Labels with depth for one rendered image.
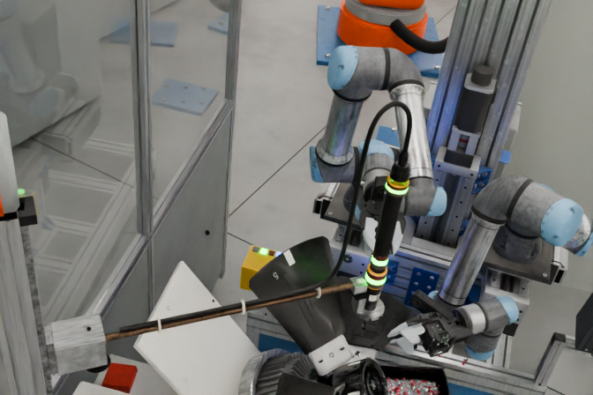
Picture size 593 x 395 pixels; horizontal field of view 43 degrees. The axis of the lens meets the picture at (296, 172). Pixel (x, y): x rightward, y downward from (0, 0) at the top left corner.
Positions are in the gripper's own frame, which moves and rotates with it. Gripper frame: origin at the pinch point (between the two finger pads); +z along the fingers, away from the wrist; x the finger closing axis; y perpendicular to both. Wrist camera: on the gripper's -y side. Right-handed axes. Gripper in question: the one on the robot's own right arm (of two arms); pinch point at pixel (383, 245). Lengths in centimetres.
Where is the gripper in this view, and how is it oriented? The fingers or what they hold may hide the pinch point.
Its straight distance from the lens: 154.5
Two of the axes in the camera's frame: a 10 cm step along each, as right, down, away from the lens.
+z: -0.7, 5.9, -8.0
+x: -9.9, -1.2, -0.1
